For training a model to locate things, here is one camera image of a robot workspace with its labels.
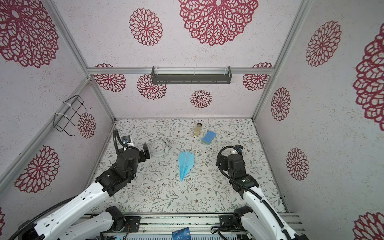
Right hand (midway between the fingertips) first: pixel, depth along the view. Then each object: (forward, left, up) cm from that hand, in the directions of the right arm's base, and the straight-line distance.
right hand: (229, 155), depth 82 cm
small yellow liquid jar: (+29, +18, -11) cm, 36 cm away
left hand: (-2, +49, +9) cm, 49 cm away
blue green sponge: (+24, +10, -14) cm, 30 cm away
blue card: (-35, +24, -15) cm, 45 cm away
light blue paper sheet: (+2, +25, -11) cm, 27 cm away
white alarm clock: (+10, +43, -9) cm, 45 cm away
